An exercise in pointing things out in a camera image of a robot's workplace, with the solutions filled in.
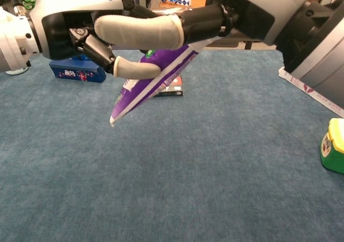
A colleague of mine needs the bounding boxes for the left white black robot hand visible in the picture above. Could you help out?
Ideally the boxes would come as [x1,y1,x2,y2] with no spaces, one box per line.
[28,0,176,79]

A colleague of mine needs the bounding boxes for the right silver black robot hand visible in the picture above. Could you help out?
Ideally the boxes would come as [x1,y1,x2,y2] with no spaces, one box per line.
[94,0,307,51]

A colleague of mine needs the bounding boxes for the dark blue carton box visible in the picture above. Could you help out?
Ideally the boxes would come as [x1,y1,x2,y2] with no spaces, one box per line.
[48,54,106,84]

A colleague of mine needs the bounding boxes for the blue white snake puzzle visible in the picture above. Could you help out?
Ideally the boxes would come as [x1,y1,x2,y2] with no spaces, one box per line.
[161,0,192,8]

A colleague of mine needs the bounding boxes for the white floral long box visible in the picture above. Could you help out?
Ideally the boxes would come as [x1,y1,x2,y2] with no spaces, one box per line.
[277,66,344,119]

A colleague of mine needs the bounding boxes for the red black card box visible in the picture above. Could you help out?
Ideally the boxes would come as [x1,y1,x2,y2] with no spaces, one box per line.
[152,74,184,97]

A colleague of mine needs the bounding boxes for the yellow lid green container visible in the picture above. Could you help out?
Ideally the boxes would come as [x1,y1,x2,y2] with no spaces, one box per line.
[319,117,344,176]

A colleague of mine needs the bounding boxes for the blue table cloth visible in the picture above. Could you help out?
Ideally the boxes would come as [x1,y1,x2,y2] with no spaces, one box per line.
[0,49,344,242]

